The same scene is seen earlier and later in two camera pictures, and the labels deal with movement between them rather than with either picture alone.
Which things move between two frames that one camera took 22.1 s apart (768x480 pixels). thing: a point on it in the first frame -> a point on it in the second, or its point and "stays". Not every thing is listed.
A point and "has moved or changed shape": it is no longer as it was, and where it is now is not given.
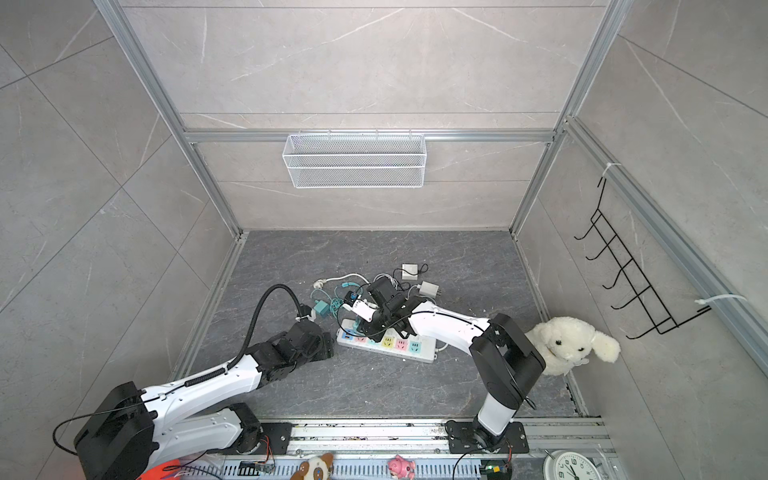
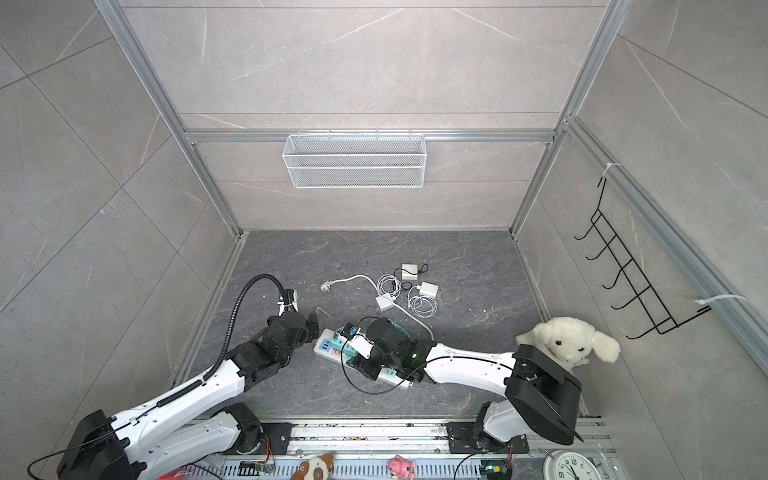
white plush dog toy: (565, 342) stays
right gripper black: (368, 328) -> (363, 367)
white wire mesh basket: (351, 161) stays
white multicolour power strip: (392, 343) has moved or changed shape
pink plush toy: (402, 468) stays
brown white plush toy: (315, 468) stays
